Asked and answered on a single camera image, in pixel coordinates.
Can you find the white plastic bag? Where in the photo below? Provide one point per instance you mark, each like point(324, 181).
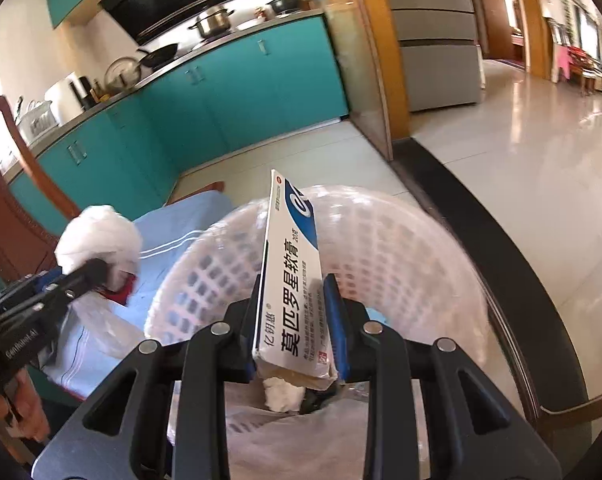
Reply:
point(102, 248)

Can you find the teal kitchen cabinets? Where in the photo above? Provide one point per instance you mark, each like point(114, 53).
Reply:
point(251, 86)

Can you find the white blue medicine box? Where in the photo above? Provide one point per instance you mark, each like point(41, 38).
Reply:
point(291, 339)

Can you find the left hand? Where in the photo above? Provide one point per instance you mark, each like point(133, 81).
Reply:
point(33, 424)

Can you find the clear trash bag liner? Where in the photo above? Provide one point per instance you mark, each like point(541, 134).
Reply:
point(326, 444)

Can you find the white dish rack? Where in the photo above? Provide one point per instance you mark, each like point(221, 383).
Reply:
point(35, 121)

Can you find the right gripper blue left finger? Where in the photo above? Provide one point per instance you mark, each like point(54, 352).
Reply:
point(248, 328)

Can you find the wooden chair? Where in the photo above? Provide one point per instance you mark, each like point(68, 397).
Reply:
point(21, 185)

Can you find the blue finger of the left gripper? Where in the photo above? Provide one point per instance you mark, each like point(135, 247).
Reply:
point(44, 278)
point(88, 277)

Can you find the silver refrigerator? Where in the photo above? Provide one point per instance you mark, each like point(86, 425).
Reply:
point(440, 58)

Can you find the white plastic waste basket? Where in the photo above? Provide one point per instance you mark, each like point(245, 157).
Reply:
point(408, 289)

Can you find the wooden glass sliding door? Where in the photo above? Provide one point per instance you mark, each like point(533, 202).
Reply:
point(369, 58)

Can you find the round metal lid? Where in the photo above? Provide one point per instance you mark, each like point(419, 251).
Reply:
point(122, 74)

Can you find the black pot on counter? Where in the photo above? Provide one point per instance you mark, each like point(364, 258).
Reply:
point(281, 7)

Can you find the blue striped chair cloth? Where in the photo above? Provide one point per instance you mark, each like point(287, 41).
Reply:
point(79, 362)

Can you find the black wok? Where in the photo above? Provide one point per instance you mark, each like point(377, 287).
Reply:
point(159, 57)

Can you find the steel cooking pot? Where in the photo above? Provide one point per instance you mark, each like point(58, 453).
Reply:
point(213, 22)

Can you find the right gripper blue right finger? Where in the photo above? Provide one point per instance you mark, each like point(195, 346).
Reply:
point(340, 329)

